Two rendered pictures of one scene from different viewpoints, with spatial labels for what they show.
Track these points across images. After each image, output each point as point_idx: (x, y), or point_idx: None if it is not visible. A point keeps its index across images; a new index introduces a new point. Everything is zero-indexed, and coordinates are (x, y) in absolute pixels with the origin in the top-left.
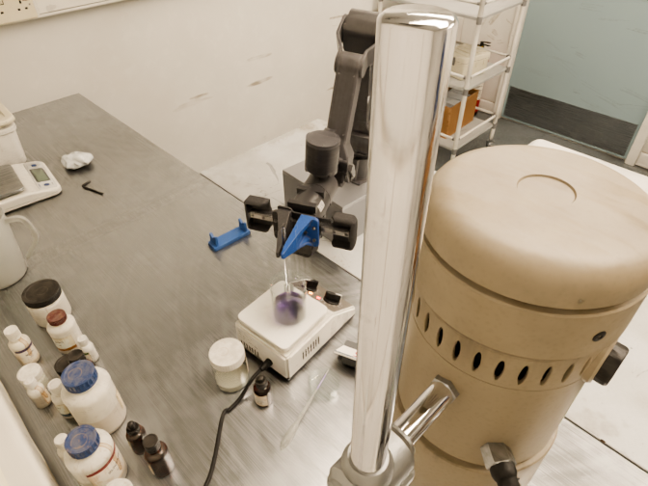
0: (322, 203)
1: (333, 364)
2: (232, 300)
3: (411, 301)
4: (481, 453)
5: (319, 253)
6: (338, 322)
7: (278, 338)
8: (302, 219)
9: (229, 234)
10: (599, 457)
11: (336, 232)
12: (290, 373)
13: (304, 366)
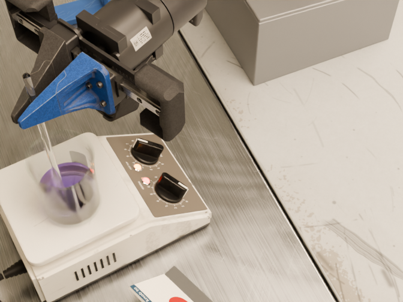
0: (146, 34)
1: (132, 301)
2: (29, 130)
3: None
4: None
5: (211, 84)
6: (166, 234)
7: (31, 241)
8: (79, 62)
9: (77, 7)
10: None
11: (143, 102)
12: (48, 298)
13: (84, 289)
